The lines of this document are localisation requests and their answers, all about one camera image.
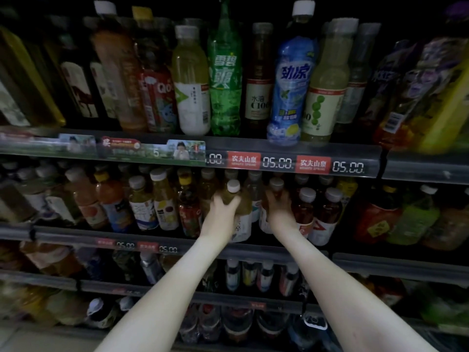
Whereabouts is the green pictured price label strip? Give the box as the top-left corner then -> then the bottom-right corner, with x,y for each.
0,130 -> 383,179

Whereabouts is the person's right forearm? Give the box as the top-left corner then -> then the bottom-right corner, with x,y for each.
275,225 -> 437,352

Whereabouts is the person's left forearm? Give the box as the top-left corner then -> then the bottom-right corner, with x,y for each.
95,236 -> 230,352

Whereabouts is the person's right hand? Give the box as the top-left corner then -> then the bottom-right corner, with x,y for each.
264,188 -> 298,235

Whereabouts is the pale tea bottle white label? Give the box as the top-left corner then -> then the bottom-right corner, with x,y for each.
219,179 -> 254,243

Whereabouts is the pale yellow juice bottle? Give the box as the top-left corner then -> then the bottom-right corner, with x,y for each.
301,17 -> 359,144

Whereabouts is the row of tea juice bottles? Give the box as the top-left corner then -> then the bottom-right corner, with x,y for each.
0,159 -> 469,253

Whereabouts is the person's left hand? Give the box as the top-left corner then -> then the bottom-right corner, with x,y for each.
199,192 -> 242,248

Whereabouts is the red tea bottle white label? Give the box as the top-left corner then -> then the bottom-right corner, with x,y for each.
258,177 -> 285,235

